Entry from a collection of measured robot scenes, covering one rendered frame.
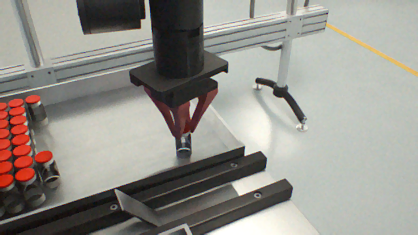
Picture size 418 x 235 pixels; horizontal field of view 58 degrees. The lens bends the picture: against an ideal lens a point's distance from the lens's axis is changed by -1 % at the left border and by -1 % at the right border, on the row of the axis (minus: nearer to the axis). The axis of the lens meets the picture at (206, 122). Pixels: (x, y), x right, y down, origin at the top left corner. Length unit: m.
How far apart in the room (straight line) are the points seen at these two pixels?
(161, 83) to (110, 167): 0.16
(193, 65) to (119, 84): 0.27
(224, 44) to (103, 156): 1.25
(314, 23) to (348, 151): 0.65
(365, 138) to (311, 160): 0.35
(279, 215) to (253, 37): 1.39
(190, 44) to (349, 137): 1.71
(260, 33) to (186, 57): 1.40
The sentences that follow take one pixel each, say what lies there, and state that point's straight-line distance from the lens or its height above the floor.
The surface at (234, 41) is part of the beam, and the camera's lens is 1.74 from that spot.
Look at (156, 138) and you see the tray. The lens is 0.55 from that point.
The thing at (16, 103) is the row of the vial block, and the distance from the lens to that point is 0.60.
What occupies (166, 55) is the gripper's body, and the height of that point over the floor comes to 1.05.
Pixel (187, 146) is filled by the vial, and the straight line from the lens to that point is 0.50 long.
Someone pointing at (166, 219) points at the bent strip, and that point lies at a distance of 0.45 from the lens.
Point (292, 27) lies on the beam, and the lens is 1.90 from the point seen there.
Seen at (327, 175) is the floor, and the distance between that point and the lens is 1.81.
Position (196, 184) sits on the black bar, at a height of 0.90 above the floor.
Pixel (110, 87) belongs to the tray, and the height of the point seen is 0.89.
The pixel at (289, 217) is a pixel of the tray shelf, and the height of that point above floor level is 0.88.
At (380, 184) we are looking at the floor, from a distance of 1.85.
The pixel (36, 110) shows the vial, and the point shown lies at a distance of 0.60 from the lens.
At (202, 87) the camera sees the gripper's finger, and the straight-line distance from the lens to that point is 0.43.
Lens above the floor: 1.23
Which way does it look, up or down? 38 degrees down
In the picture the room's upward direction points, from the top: straight up
